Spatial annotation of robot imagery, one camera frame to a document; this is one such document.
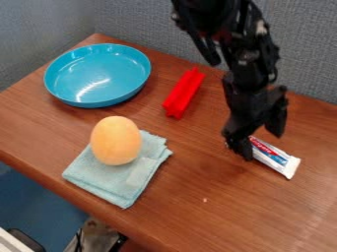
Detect white toothpaste tube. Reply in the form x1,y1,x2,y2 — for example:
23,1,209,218
249,136,301,179

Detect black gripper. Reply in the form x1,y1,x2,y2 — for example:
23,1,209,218
221,72,289,160

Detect blue plate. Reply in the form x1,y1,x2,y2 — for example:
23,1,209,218
43,43,151,108

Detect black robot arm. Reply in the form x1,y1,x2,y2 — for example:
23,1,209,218
171,0,289,160

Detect metal table leg bracket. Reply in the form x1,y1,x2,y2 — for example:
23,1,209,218
63,217,127,252

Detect light blue folded cloth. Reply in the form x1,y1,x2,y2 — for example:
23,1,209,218
60,129,174,210

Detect red plastic block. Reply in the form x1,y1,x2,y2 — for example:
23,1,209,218
162,67,206,119

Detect orange egg-shaped ball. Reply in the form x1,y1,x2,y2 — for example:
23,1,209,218
90,116,142,165

